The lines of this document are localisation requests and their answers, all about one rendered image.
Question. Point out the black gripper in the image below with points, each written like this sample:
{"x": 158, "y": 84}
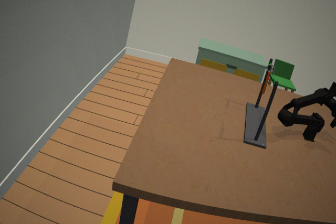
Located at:
{"x": 333, "y": 123}

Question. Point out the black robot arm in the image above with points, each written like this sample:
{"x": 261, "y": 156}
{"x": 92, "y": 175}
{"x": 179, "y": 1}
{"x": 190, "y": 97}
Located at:
{"x": 314, "y": 122}

